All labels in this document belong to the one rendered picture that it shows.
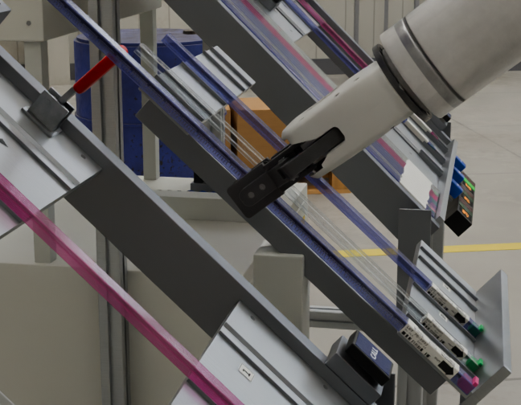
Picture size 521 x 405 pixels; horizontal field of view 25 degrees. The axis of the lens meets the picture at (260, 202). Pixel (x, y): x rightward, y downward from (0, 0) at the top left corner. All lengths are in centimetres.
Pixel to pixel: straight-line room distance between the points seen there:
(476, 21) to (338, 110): 13
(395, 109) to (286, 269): 49
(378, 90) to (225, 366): 27
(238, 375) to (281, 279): 39
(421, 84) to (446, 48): 3
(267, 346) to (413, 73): 31
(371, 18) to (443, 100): 801
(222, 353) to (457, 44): 33
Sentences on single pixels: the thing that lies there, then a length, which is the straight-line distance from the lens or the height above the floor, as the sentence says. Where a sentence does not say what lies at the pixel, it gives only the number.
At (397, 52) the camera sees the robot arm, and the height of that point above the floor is 110.
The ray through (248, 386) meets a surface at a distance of 100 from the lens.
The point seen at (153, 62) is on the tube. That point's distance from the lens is 127.
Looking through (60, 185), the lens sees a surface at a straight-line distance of 103.
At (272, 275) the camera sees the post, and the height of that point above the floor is 79.
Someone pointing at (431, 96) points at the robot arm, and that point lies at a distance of 93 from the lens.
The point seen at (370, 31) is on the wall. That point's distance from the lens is 895.
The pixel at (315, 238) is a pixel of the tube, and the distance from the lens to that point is 100.
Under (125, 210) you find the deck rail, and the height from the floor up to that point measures 93.
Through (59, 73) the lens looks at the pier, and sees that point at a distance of 845.
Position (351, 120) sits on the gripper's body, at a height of 105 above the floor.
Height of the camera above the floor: 121
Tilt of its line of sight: 14 degrees down
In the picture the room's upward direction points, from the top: straight up
